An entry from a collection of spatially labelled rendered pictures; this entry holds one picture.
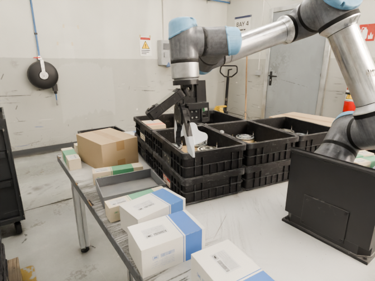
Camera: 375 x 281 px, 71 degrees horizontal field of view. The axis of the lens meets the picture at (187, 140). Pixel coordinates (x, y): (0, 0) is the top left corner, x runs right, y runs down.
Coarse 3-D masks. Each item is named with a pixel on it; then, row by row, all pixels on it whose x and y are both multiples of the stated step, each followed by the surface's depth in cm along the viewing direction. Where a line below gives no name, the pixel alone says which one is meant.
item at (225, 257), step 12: (228, 240) 72; (204, 252) 68; (216, 252) 68; (228, 252) 68; (240, 252) 68; (192, 264) 68; (204, 264) 64; (216, 264) 64; (228, 264) 64; (240, 264) 64; (252, 264) 64; (192, 276) 69; (204, 276) 63; (216, 276) 60; (228, 276) 60; (240, 276) 60; (252, 276) 60; (264, 276) 60
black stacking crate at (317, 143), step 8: (264, 120) 161; (272, 120) 164; (280, 120) 167; (288, 120) 166; (296, 120) 160; (280, 128) 168; (288, 128) 167; (296, 128) 161; (304, 128) 156; (312, 128) 150; (320, 128) 146; (328, 128) 141; (296, 144) 127; (304, 144) 127; (312, 144) 129; (320, 144) 131
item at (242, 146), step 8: (208, 128) 138; (160, 136) 123; (224, 136) 124; (168, 144) 113; (240, 144) 110; (176, 152) 105; (200, 152) 102; (208, 152) 103; (216, 152) 105; (224, 152) 107
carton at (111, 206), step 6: (138, 192) 106; (144, 192) 106; (150, 192) 106; (114, 198) 101; (120, 198) 101; (126, 198) 101; (132, 198) 101; (108, 204) 97; (114, 204) 97; (120, 204) 97; (108, 210) 95; (114, 210) 95; (108, 216) 97; (114, 216) 96
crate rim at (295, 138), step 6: (246, 120) 156; (264, 126) 143; (282, 132) 131; (234, 138) 120; (282, 138) 120; (288, 138) 120; (294, 138) 121; (246, 144) 112; (252, 144) 112; (258, 144) 113; (264, 144) 115; (270, 144) 116; (276, 144) 118
